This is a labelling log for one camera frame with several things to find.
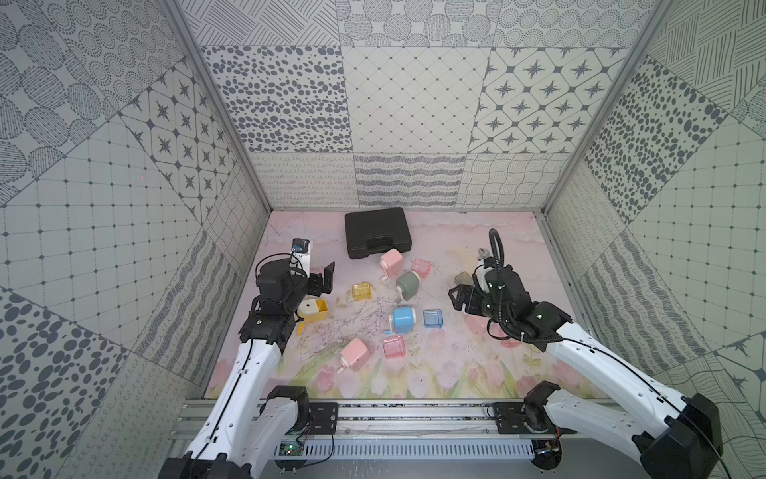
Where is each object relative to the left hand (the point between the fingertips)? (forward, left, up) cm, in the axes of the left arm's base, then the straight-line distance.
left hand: (322, 260), depth 76 cm
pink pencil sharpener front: (-19, -8, -18) cm, 27 cm away
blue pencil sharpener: (-8, -21, -19) cm, 29 cm away
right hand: (-5, -37, -10) cm, 39 cm away
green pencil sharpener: (+3, -23, -17) cm, 29 cm away
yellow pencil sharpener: (-6, +6, -17) cm, 19 cm away
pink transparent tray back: (+15, -28, -24) cm, 40 cm away
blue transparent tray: (-4, -31, -25) cm, 40 cm away
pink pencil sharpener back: (+13, -17, -18) cm, 28 cm away
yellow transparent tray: (+5, -7, -25) cm, 26 cm away
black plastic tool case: (+27, -10, -19) cm, 35 cm away
